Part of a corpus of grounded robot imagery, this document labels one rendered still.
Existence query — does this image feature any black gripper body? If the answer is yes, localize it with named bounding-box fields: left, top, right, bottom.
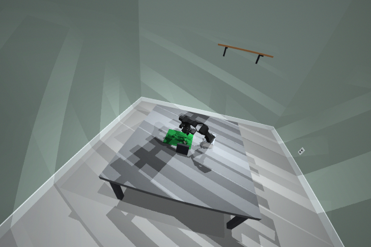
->
left=179, top=123, right=196, bottom=135

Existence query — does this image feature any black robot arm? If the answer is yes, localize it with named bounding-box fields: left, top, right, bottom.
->
left=179, top=115, right=216, bottom=144

